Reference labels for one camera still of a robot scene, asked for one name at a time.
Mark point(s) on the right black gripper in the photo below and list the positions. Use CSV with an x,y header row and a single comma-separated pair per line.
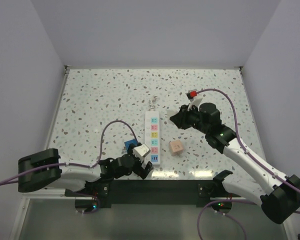
x,y
180,119

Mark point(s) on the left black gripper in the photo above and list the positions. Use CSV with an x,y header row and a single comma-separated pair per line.
x,y
147,168

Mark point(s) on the white plug adapter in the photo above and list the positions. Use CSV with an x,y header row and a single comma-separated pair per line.
x,y
171,112

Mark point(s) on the white power strip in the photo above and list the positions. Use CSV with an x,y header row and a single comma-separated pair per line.
x,y
152,136

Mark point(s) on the blue cube socket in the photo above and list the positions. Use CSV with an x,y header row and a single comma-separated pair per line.
x,y
129,142

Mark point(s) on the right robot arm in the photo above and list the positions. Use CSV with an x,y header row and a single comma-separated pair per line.
x,y
276,193

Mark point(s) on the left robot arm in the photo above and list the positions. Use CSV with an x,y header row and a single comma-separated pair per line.
x,y
48,169

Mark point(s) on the pink cube socket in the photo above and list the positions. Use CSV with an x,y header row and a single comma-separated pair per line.
x,y
176,147

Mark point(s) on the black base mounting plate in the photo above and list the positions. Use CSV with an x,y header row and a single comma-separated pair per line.
x,y
153,192

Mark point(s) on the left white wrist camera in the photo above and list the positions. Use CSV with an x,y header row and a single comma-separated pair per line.
x,y
141,151

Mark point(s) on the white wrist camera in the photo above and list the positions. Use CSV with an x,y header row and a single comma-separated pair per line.
x,y
194,98
141,151

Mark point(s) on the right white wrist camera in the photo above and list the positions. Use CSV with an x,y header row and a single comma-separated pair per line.
x,y
194,98

